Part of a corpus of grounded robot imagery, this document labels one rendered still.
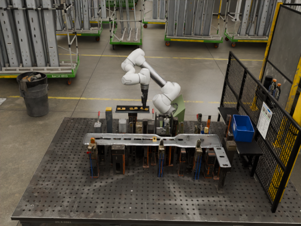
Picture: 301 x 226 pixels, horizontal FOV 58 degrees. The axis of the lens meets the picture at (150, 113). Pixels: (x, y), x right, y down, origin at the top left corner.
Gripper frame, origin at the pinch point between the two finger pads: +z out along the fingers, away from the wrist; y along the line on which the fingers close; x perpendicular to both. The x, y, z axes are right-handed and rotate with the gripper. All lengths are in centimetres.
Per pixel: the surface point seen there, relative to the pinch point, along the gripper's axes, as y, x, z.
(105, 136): 43, -23, 20
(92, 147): 70, -20, 15
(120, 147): 56, 1, 17
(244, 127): -33, 104, 17
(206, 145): 13, 74, 20
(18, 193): 75, -135, 120
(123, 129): 28.9, -9.7, 16.5
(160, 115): 7.8, 22.0, 2.7
